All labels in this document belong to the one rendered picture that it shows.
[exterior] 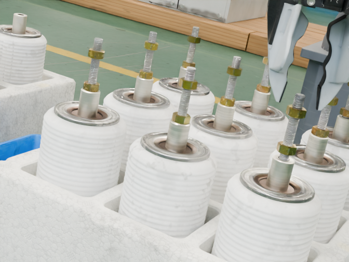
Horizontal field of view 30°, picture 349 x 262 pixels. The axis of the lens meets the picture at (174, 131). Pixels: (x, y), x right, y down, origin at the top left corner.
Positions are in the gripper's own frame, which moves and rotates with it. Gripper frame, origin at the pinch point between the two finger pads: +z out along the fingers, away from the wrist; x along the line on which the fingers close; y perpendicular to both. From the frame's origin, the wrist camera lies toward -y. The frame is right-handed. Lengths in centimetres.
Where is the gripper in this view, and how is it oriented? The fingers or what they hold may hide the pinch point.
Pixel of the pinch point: (300, 90)
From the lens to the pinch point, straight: 63.6
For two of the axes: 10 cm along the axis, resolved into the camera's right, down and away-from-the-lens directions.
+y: -0.7, 3.0, -9.5
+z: -1.9, 9.3, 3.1
